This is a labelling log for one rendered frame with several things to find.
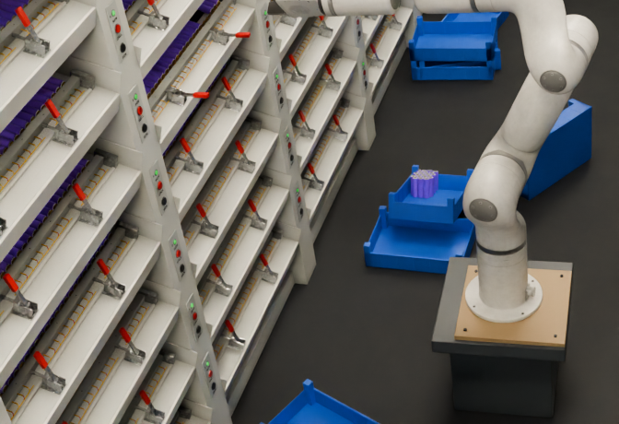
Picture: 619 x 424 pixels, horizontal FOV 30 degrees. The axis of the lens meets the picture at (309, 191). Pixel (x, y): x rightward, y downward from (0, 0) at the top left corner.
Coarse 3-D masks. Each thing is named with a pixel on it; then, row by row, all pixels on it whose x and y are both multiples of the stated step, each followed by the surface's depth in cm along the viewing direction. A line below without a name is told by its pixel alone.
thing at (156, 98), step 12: (228, 0) 288; (216, 12) 283; (204, 24) 279; (216, 24) 282; (204, 36) 275; (192, 48) 270; (180, 60) 266; (180, 72) 265; (168, 84) 259; (156, 96) 255
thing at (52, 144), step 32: (64, 64) 228; (64, 96) 222; (96, 96) 227; (32, 128) 213; (64, 128) 214; (96, 128) 222; (0, 160) 205; (32, 160) 209; (64, 160) 211; (0, 192) 203; (32, 192) 204; (0, 224) 196; (0, 256) 195
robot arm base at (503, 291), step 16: (480, 256) 276; (496, 256) 272; (512, 256) 272; (480, 272) 280; (496, 272) 275; (512, 272) 275; (480, 288) 284; (496, 288) 278; (512, 288) 278; (528, 288) 282; (480, 304) 285; (496, 304) 282; (512, 304) 281; (528, 304) 283; (496, 320) 280; (512, 320) 279
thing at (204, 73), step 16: (240, 0) 291; (256, 0) 290; (240, 16) 288; (208, 48) 276; (224, 48) 277; (192, 64) 270; (208, 64) 271; (224, 64) 279; (192, 80) 265; (208, 80) 269; (160, 112) 255; (176, 112) 256; (160, 128) 244; (176, 128) 256; (160, 144) 247
